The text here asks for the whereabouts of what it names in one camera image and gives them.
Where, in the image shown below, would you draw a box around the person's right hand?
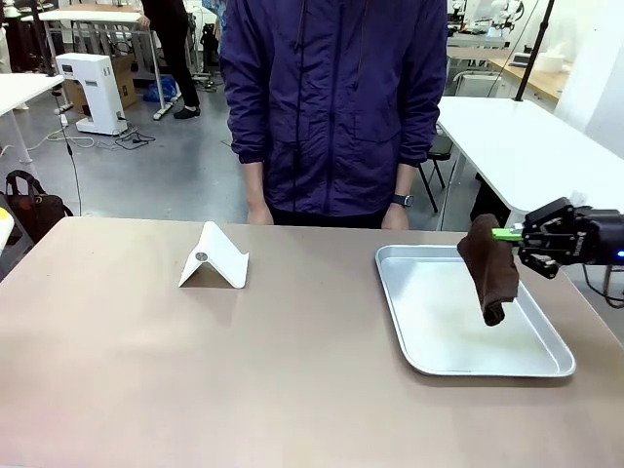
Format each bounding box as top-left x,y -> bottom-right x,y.
246,197 -> 275,226

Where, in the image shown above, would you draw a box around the black clamped pole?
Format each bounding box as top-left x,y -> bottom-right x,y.
31,0 -> 63,94

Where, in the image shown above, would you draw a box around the silver metal tray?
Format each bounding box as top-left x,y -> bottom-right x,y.
373,243 -> 576,378

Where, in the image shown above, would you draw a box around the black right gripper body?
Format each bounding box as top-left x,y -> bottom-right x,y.
572,207 -> 624,267

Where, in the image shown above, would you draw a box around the wooden top table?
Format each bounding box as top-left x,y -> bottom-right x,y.
488,56 -> 569,103

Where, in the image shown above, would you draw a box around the person's left forearm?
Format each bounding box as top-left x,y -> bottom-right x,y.
393,163 -> 418,197

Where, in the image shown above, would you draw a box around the white folded roller stand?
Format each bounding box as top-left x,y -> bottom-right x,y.
177,221 -> 251,290

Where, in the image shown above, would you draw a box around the dark brown leather bag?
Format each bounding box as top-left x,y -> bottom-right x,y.
4,170 -> 74,245

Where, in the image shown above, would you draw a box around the thin black hanging cable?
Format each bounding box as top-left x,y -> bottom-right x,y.
56,90 -> 84,216

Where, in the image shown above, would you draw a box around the standing person in black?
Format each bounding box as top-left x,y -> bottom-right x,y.
139,0 -> 201,120

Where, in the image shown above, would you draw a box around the white table with pole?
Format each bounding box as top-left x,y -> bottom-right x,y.
0,72 -> 65,165

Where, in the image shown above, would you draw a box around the black trousers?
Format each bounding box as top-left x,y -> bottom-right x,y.
267,207 -> 391,230

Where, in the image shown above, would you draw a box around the black folding chair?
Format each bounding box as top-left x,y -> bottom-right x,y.
418,134 -> 452,215

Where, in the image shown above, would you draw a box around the large white side table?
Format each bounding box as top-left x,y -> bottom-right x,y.
436,96 -> 624,230

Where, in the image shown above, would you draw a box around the black slanted pole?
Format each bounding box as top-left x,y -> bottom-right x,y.
514,0 -> 557,102

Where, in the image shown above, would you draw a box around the brown cardboard box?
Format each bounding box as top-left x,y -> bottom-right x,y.
62,56 -> 138,114

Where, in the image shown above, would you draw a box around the person's right forearm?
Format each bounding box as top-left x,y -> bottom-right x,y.
242,160 -> 270,204

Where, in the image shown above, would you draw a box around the white box on wooden table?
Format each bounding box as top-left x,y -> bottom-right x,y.
535,46 -> 566,74

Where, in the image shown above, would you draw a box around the dark brown cloth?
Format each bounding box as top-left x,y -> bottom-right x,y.
456,214 -> 520,328

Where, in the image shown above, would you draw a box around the white floor machine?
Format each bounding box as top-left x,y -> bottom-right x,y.
55,52 -> 129,137

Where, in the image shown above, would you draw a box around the grey background workbench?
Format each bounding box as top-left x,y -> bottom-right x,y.
446,33 -> 518,97

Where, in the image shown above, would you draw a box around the person in navy jacket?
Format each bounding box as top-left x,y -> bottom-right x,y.
217,0 -> 449,218

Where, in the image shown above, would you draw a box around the person's left hand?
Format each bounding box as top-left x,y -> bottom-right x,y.
380,204 -> 410,231

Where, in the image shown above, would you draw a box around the white background desk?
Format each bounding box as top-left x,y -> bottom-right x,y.
38,9 -> 170,121

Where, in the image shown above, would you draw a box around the blue plastic bag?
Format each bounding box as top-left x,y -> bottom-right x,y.
142,75 -> 177,103

